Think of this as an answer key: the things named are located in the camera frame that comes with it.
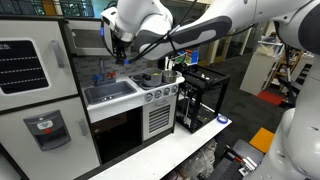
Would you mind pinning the grey toy sink basin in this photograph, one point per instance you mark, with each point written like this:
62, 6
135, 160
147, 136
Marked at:
108, 92

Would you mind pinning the white fridge lower door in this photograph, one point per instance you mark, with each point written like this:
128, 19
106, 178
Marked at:
64, 163

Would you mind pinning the black frame 3d printer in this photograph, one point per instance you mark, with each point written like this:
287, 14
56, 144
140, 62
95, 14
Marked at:
200, 96

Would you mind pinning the toy kitchen play set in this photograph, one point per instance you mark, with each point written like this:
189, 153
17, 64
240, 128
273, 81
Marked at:
44, 130

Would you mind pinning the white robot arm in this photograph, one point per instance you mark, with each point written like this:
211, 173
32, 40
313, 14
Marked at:
294, 153

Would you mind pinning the white fridge door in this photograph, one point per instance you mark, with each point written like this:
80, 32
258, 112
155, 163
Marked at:
34, 63
64, 163

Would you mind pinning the blue tape roll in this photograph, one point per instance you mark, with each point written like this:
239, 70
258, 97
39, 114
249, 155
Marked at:
222, 119

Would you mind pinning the grey toy pot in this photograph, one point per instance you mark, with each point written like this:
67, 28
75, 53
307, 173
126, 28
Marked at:
152, 77

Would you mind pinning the white microwave door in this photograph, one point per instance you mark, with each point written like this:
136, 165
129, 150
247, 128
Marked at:
84, 38

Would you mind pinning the grey toy faucet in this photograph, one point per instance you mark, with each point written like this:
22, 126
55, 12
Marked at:
102, 73

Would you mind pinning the red faucet knob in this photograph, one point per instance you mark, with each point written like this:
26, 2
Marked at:
111, 75

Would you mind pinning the grey water dispenser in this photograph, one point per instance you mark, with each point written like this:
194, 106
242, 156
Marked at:
48, 129

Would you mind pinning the silver metal pot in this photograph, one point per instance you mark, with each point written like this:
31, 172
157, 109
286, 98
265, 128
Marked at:
169, 76

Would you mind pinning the blue faucet knob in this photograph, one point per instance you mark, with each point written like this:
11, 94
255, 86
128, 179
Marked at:
96, 78

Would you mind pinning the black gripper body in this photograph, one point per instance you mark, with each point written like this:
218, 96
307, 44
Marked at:
119, 48

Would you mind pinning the white fridge upper door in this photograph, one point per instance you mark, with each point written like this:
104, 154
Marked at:
34, 63

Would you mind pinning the white oven door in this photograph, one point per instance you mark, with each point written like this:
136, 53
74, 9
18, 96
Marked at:
158, 116

